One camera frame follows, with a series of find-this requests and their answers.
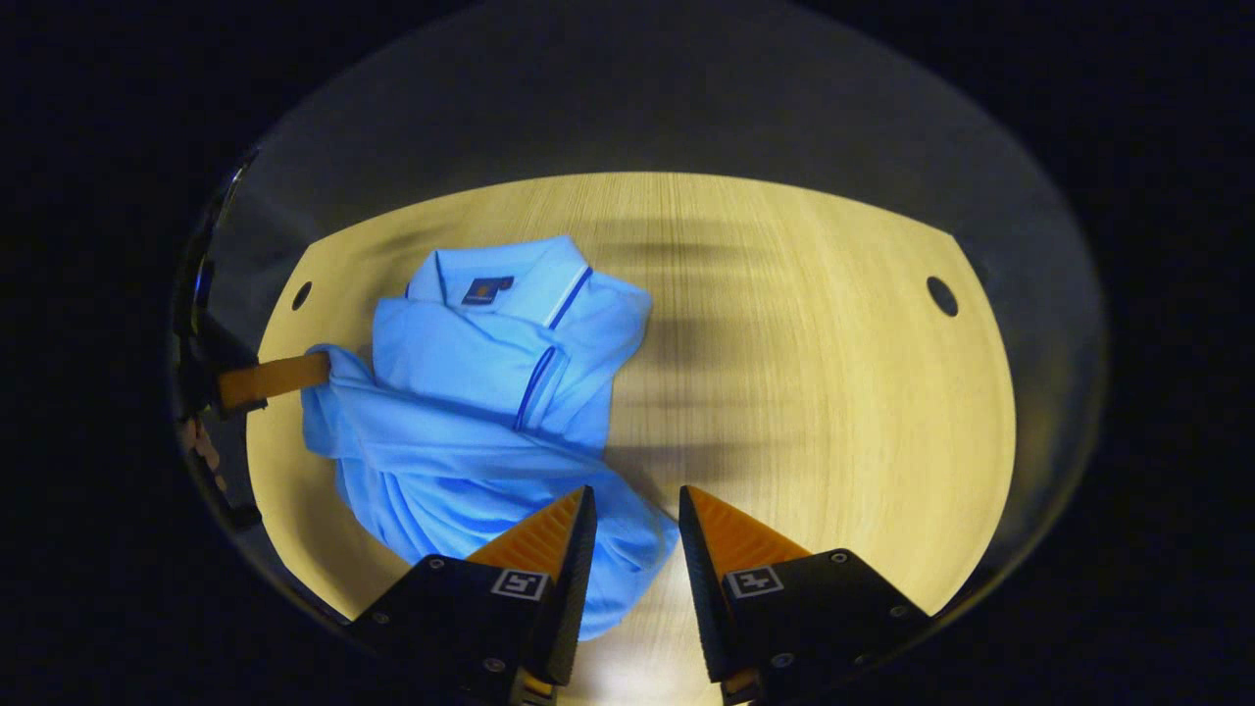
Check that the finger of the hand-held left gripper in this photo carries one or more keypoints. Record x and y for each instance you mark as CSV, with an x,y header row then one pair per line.
x,y
275,379

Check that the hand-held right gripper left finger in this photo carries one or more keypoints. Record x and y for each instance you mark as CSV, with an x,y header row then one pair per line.
x,y
569,588

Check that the light blue T-shirt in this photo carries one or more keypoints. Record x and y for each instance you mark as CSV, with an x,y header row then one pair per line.
x,y
461,392

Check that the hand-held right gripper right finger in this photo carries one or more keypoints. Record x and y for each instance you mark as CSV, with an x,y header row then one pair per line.
x,y
701,588

